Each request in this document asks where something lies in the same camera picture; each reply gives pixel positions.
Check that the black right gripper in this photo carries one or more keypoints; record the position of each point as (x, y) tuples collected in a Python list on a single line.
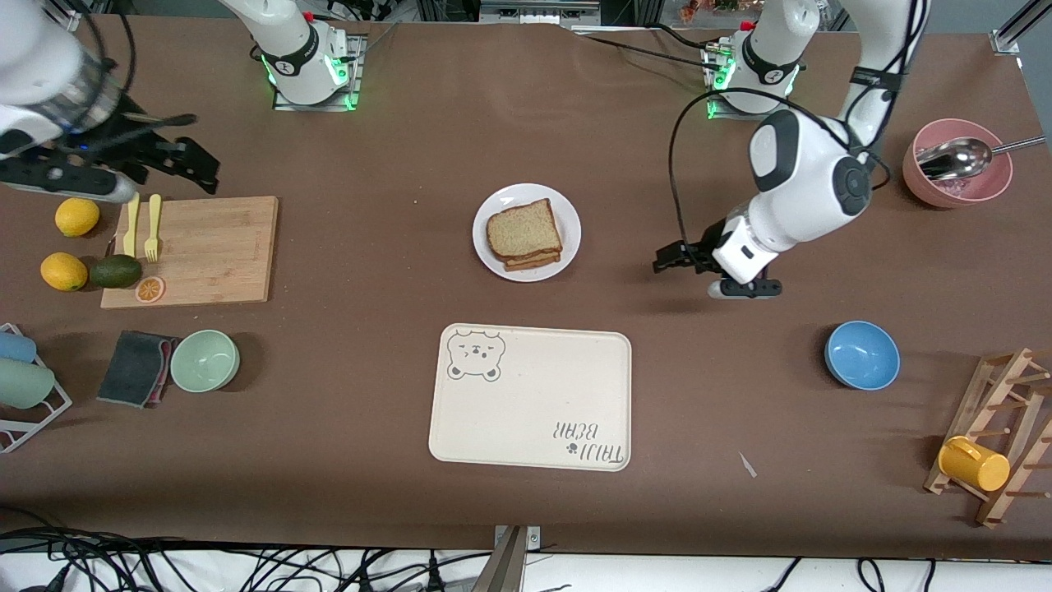
[(138, 146)]

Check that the grey metal frame box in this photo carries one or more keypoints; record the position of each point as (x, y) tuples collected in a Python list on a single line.
[(538, 12)]

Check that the mint green bowl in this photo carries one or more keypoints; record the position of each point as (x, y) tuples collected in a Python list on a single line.
[(205, 362)]

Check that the pale green cup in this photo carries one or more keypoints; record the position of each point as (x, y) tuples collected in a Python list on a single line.
[(25, 384)]

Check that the pink bowl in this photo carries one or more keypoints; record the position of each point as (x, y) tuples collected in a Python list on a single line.
[(957, 197)]

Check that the artificial flowers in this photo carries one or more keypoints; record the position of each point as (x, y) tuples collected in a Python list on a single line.
[(699, 8)]

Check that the green avocado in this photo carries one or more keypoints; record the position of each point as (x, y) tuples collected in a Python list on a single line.
[(115, 271)]

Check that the brown bread slice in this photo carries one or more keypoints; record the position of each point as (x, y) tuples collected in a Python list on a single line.
[(526, 230), (534, 265)]

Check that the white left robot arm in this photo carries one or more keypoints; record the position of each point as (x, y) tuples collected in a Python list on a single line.
[(805, 181)]

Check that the wooden cutting board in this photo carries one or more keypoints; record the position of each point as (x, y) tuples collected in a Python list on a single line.
[(197, 263)]

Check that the orange slice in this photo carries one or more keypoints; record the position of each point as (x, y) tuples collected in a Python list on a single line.
[(149, 289)]

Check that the light blue cup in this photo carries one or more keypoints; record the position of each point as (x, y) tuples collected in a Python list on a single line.
[(16, 347)]

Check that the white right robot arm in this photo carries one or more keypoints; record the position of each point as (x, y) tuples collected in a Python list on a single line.
[(300, 70)]

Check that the white round plate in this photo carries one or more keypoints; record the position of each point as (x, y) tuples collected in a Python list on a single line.
[(509, 193)]

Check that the small paper scrap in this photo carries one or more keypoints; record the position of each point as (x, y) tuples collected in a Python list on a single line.
[(748, 465)]

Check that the cream bear print tray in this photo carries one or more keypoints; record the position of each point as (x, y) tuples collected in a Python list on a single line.
[(534, 395)]

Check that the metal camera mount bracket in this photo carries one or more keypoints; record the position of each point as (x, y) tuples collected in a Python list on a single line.
[(509, 567)]

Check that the yellow plastic knife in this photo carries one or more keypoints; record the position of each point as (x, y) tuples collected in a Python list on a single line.
[(131, 226)]

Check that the yellow lemon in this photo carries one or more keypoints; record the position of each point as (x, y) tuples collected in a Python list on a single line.
[(64, 271), (77, 217)]

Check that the wooden drying rack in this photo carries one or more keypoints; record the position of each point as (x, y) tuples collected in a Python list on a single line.
[(978, 411)]

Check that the yellow mug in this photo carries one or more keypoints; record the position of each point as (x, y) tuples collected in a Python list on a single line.
[(978, 467)]

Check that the blue bowl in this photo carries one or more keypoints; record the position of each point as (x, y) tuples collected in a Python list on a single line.
[(863, 355)]

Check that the aluminium frame rail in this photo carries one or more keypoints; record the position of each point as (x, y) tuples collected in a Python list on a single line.
[(1019, 25)]

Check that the metal spoon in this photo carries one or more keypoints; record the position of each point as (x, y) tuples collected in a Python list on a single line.
[(957, 158)]

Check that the grey folded cloth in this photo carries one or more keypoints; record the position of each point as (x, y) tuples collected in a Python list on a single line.
[(131, 370)]

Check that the yellow plastic fork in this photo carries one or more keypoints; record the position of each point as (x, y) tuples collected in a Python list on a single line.
[(153, 230)]

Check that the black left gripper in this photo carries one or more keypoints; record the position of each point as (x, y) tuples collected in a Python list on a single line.
[(697, 254)]

